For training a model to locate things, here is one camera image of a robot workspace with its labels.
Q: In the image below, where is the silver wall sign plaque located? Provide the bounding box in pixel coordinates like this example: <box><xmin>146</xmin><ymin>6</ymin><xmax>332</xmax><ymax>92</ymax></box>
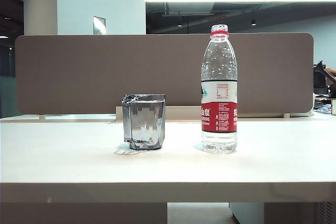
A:
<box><xmin>92</xmin><ymin>16</ymin><xmax>107</xmax><ymax>35</ymax></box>

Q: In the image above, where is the grey faceted glass mug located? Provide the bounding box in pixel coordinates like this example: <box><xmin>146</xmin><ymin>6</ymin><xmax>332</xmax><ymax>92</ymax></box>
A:
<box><xmin>121</xmin><ymin>93</ymin><xmax>166</xmax><ymax>152</ymax></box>

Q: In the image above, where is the brown desk partition screen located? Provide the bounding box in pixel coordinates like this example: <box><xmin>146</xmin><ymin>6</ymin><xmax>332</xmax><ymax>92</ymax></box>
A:
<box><xmin>15</xmin><ymin>33</ymin><xmax>315</xmax><ymax>116</ymax></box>

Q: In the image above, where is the clear red-label water bottle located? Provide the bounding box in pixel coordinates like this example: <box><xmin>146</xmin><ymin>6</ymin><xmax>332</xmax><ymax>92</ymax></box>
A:
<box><xmin>201</xmin><ymin>24</ymin><xmax>239</xmax><ymax>154</ymax></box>

